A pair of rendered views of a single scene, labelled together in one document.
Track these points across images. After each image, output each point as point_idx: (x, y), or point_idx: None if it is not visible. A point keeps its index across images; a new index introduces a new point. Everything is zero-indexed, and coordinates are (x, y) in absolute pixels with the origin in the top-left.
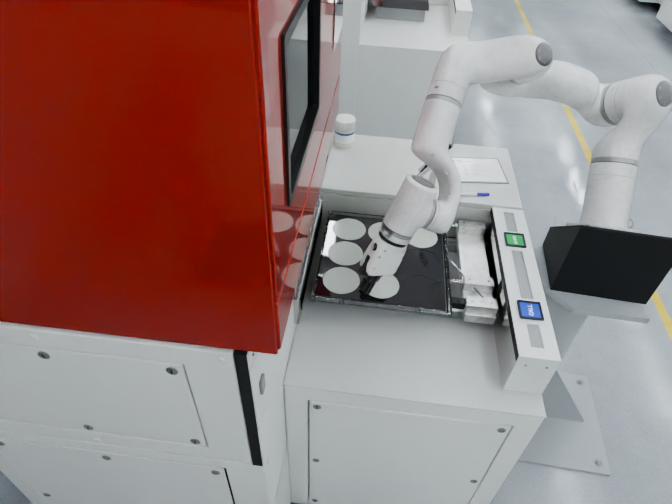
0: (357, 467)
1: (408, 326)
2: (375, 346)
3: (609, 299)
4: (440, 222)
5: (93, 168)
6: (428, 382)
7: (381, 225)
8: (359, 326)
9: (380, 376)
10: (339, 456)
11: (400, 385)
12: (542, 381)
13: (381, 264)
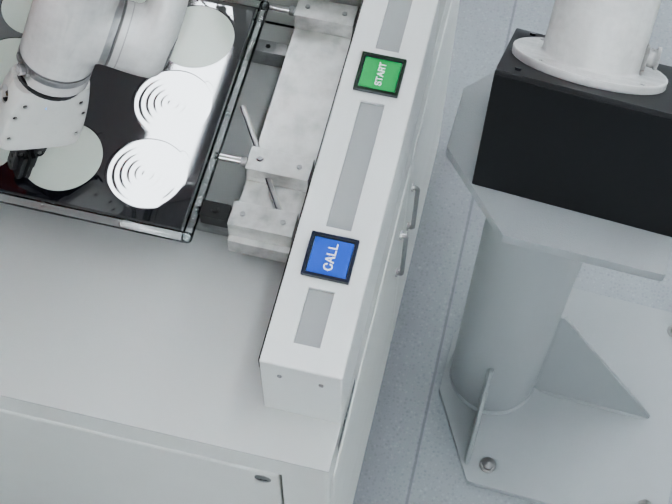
0: (51, 491)
1: (120, 247)
2: (35, 287)
3: (597, 218)
4: (131, 59)
5: None
6: (117, 376)
7: (18, 48)
8: (16, 239)
9: (24, 354)
10: (7, 470)
11: (58, 377)
12: (328, 404)
13: (26, 130)
